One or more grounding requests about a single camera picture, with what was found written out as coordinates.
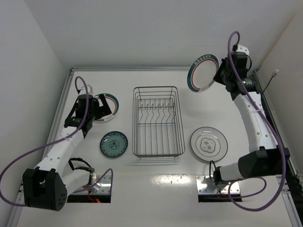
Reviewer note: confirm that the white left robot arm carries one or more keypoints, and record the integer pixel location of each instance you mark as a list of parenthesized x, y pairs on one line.
[(45, 186)]

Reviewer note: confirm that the white plate with flower motif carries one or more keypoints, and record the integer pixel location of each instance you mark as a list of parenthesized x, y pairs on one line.
[(209, 144)]

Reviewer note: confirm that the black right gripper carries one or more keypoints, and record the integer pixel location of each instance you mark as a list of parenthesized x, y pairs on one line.
[(222, 71)]

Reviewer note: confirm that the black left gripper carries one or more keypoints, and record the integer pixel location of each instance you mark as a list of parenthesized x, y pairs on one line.
[(98, 108)]

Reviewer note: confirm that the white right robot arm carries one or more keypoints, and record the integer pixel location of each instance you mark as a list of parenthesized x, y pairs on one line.
[(266, 155)]

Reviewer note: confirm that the blue patterned small plate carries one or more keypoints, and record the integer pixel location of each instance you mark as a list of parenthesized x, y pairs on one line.
[(114, 144)]

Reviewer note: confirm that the green red rimmed plate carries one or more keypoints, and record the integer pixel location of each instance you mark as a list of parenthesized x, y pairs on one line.
[(113, 104), (201, 73)]

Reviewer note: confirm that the metal wire dish rack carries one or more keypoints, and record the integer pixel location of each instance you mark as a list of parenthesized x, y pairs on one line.
[(157, 123)]

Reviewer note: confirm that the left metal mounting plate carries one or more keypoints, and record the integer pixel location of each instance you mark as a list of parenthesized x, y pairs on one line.
[(102, 187)]

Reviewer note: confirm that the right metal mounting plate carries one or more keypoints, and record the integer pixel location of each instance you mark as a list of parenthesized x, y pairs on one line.
[(205, 186)]

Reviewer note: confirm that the metal mounting plate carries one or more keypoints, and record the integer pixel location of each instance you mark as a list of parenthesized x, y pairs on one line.
[(205, 186), (102, 187)]

